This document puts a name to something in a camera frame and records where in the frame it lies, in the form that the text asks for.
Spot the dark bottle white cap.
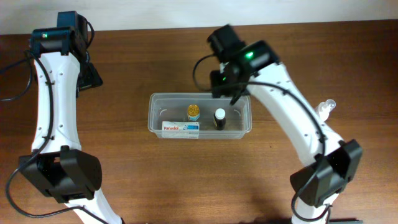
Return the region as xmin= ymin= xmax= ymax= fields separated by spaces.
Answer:
xmin=214 ymin=108 xmax=226 ymax=131

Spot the small gold-lidded jar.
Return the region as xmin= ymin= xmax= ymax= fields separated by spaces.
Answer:
xmin=187 ymin=105 xmax=200 ymax=121

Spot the clear plastic container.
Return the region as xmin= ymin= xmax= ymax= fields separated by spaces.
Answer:
xmin=148 ymin=93 xmax=252 ymax=139

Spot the white Panadol medicine box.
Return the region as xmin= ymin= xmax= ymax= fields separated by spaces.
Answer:
xmin=161 ymin=121 xmax=200 ymax=139

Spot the white spray bottle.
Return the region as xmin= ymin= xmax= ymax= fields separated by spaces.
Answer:
xmin=315 ymin=99 xmax=336 ymax=122

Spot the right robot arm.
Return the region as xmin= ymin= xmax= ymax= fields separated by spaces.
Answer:
xmin=207 ymin=25 xmax=363 ymax=223

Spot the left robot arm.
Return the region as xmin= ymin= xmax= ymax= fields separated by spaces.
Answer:
xmin=19 ymin=11 xmax=123 ymax=223

